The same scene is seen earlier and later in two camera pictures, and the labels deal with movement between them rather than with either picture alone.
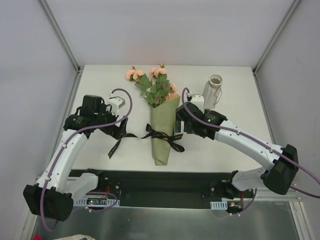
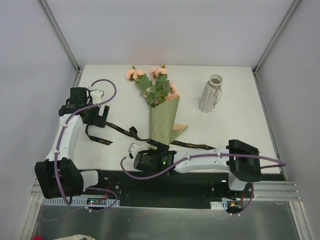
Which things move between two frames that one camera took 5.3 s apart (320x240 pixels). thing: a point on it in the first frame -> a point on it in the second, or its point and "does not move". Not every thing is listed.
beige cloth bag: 76,237 does not move
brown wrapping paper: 163,119 does not move
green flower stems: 173,90 does not move
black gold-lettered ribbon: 151,133 -> 133,132
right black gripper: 182,116 -> 158,145
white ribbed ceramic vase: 213,92 does not move
